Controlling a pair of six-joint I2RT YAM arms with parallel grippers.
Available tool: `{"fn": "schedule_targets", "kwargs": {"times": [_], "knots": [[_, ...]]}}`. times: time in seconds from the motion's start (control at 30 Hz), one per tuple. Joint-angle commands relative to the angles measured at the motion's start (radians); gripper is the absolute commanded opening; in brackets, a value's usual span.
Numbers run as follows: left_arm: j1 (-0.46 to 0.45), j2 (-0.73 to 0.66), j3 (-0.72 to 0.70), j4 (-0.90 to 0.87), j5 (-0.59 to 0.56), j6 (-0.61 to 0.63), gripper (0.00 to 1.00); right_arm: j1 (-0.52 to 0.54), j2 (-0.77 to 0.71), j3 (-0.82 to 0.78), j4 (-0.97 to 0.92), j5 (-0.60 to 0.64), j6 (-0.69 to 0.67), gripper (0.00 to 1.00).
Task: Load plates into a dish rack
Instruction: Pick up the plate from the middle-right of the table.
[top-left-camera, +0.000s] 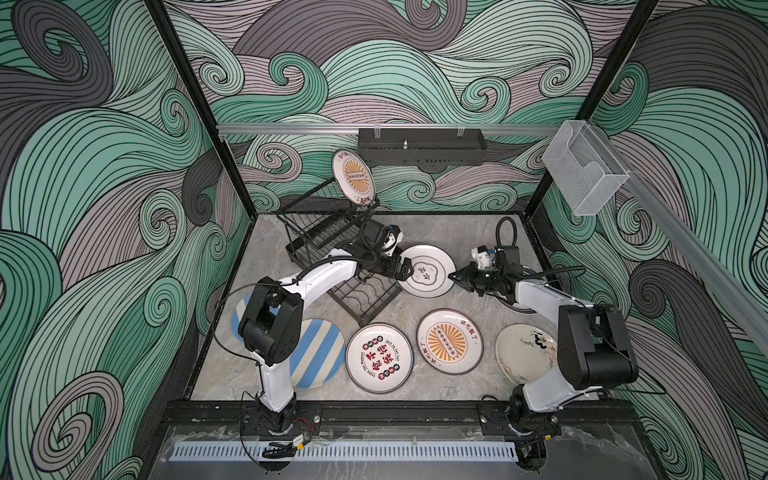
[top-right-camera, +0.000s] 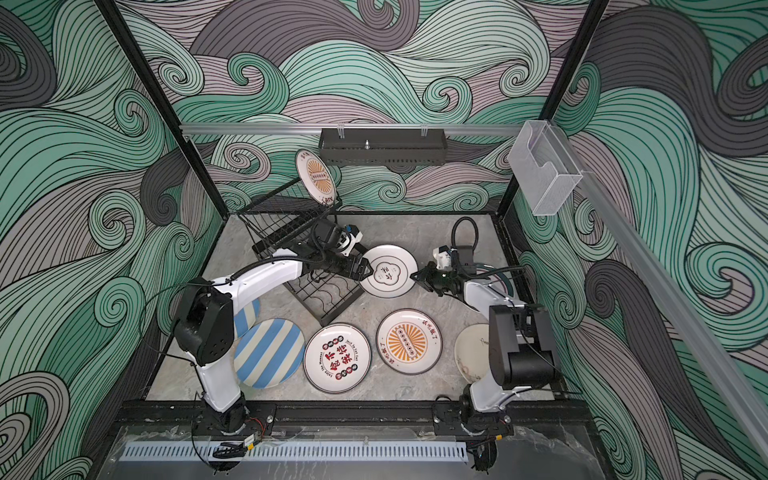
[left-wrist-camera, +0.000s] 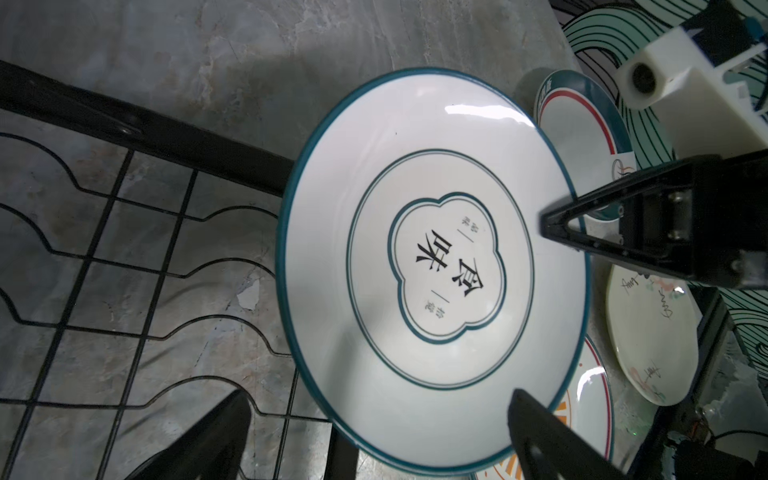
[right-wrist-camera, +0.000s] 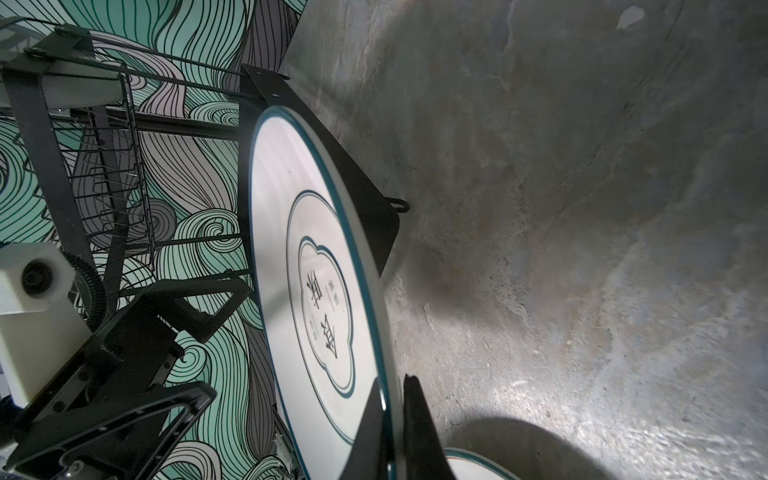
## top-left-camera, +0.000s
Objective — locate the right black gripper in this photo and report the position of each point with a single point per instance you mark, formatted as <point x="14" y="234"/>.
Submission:
<point x="467" y="279"/>

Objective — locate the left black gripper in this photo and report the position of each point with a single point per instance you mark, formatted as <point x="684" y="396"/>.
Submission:
<point x="402" y="274"/>

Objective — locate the white plate black motif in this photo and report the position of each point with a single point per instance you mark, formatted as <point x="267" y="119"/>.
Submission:
<point x="431" y="269"/>

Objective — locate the black wire dish rack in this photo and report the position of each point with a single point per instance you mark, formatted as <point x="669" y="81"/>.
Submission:
<point x="315" y="222"/>

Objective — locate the orange sunburst plate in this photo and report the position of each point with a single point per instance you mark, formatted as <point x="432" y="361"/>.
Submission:
<point x="450" y="342"/>
<point x="354" y="177"/>

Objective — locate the green red rimmed plate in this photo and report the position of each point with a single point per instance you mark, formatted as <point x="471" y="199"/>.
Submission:
<point x="505" y="295"/>

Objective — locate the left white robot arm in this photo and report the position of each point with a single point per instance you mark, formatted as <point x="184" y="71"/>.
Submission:
<point x="270" y="326"/>

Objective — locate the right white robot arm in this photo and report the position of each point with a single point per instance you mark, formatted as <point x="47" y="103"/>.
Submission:
<point x="594" y="350"/>

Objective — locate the white plate red characters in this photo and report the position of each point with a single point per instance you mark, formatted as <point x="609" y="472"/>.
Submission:
<point x="379" y="358"/>

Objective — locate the cream plate with drawing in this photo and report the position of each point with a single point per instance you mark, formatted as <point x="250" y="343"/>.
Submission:
<point x="525" y="353"/>

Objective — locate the blue striped plate near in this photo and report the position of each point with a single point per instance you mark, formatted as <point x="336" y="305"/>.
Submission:
<point x="319" y="355"/>

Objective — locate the blue striped plate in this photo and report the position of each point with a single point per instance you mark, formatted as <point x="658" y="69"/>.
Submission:
<point x="238" y="313"/>
<point x="319" y="355"/>

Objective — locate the black perforated metal tray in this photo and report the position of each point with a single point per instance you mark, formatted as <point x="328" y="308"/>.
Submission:
<point x="422" y="147"/>

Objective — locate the clear plastic holder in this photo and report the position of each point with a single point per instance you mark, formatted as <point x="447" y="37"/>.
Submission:
<point x="584" y="165"/>

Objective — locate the blue striped plate far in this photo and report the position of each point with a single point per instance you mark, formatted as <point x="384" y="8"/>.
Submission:
<point x="238" y="313"/>

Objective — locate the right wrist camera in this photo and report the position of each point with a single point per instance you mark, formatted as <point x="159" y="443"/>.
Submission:
<point x="484" y="257"/>

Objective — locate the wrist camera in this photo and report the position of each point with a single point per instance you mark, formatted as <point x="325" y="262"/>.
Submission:
<point x="392" y="238"/>
<point x="484" y="257"/>

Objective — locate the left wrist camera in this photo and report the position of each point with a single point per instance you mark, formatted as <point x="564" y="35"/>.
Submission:
<point x="392" y="238"/>

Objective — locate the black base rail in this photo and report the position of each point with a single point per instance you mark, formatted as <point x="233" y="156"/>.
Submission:
<point x="491" y="417"/>

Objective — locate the white slotted cable duct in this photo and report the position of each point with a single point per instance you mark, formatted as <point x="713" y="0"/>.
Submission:
<point x="404" y="451"/>

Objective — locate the aluminium rail back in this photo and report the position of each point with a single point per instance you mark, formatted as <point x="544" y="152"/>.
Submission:
<point x="303" y="128"/>

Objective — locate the aluminium rail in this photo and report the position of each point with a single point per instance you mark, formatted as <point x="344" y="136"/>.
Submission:
<point x="303" y="128"/>
<point x="662" y="192"/>

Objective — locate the aluminium rail right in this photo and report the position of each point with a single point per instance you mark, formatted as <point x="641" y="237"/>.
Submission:
<point x="662" y="192"/>

